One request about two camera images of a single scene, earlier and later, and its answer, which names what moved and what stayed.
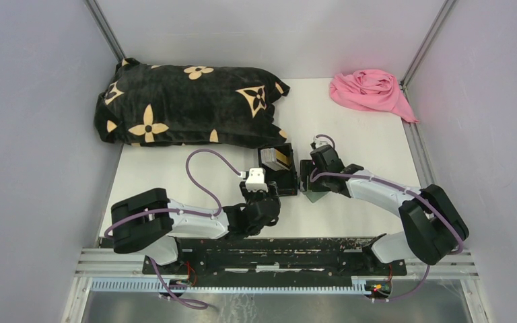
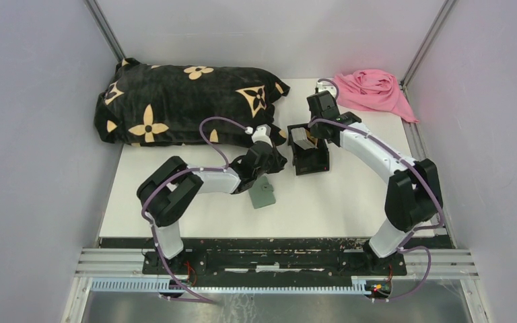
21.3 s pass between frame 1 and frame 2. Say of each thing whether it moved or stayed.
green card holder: moved
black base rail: stayed
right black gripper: moved
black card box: moved
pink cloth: stayed
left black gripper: moved
